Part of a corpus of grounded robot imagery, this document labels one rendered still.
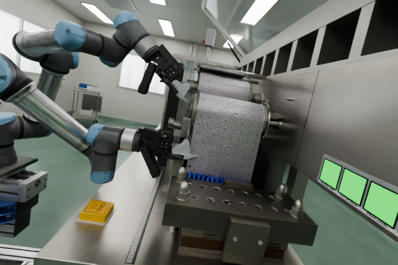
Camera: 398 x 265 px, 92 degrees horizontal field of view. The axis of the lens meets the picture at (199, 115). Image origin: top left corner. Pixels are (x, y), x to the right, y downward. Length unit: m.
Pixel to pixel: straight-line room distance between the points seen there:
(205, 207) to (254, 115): 0.34
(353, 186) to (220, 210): 0.29
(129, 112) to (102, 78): 1.30
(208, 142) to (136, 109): 5.85
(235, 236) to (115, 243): 0.30
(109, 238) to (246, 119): 0.52
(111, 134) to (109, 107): 6.05
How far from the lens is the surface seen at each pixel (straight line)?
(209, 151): 0.68
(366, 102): 0.52
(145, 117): 6.42
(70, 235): 0.66
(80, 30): 0.69
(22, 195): 1.22
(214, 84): 0.90
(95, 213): 0.68
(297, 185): 0.99
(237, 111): 0.67
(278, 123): 0.77
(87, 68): 6.99
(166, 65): 0.67
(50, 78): 1.13
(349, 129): 0.53
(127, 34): 0.72
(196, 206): 0.54
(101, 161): 0.71
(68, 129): 0.79
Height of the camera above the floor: 1.31
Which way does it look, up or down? 6 degrees down
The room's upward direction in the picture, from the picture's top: 11 degrees clockwise
